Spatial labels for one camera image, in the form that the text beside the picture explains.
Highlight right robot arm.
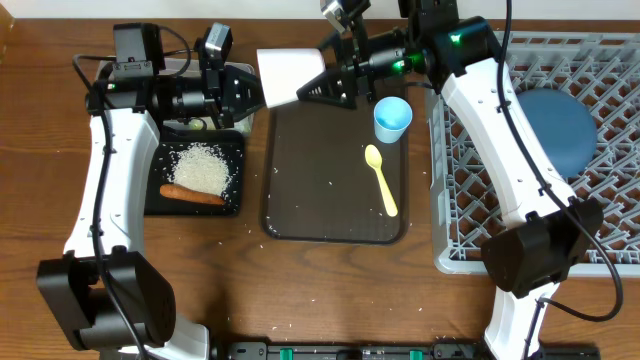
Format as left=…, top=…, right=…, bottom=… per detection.
left=296, top=10, right=603, bottom=359

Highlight dark brown serving tray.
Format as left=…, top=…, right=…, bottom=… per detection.
left=260, top=97, right=409, bottom=245

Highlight clear plastic waste bin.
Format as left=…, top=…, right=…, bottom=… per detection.
left=150, top=58, right=264, bottom=136

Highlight green snack wrapper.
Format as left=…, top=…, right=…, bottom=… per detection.
left=188, top=118, right=207, bottom=131

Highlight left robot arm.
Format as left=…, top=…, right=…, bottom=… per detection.
left=36, top=68, right=244, bottom=359

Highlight pile of white rice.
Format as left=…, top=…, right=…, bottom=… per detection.
left=168, top=143, right=231, bottom=196

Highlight orange carrot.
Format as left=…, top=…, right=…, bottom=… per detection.
left=159, top=184, right=225, bottom=205

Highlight yellow plastic spoon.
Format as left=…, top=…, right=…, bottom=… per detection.
left=364, top=144, right=398, bottom=217

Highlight dark blue bowl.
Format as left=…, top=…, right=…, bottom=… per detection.
left=518, top=88, right=597, bottom=179

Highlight black waste tray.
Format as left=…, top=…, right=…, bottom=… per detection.
left=145, top=129, right=245, bottom=216

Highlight pink cup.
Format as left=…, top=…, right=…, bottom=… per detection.
left=256, top=48, right=325, bottom=108

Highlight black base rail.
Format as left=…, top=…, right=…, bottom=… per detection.
left=219, top=339, right=601, bottom=360

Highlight light blue cup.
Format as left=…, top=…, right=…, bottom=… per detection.
left=373, top=96, right=413, bottom=144

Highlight grey dishwasher rack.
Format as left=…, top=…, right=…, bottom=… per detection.
left=423, top=29, right=640, bottom=277

